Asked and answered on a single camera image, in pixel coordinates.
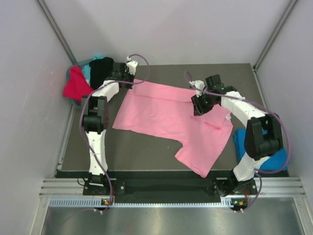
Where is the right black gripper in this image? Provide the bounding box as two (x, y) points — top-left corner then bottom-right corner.
(192, 91), (218, 116)

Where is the pink t shirt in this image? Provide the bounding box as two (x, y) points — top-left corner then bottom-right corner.
(112, 82), (233, 178)

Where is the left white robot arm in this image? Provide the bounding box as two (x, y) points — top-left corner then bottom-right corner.
(81, 60), (138, 196)

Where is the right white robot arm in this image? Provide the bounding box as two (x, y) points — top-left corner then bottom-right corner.
(188, 74), (283, 196)

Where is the black t shirt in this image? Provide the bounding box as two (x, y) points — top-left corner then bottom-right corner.
(89, 57), (114, 90)

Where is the light blue t shirt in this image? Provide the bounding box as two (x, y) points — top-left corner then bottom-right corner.
(82, 55), (104, 85)

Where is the blue plastic basket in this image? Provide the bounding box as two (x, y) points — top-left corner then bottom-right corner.
(63, 57), (96, 109)

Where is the red t shirt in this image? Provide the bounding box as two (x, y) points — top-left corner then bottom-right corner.
(63, 66), (94, 105)

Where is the folded blue t shirt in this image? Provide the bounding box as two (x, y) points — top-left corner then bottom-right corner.
(233, 129), (287, 171)

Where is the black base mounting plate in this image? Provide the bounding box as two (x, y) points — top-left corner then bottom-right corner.
(83, 178), (257, 196)

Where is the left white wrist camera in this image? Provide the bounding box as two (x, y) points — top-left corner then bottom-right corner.
(126, 56), (138, 76)

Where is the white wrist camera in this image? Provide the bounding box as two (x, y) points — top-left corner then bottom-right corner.
(126, 56), (138, 76)
(189, 80), (205, 97)

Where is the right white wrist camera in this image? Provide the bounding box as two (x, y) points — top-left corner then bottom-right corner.
(189, 80), (205, 97)

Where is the left aluminium corner post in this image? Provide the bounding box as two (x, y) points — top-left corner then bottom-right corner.
(35, 0), (77, 64)

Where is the aluminium corner post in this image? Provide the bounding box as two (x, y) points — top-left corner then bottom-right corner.
(35, 0), (77, 64)
(252, 0), (299, 73)

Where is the slotted grey cable duct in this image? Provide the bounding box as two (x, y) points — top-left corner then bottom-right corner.
(49, 198), (244, 209)

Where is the right aluminium corner post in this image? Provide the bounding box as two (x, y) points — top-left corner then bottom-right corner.
(252, 0), (299, 73)

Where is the aluminium front rail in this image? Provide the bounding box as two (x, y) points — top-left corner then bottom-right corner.
(39, 177), (306, 197)

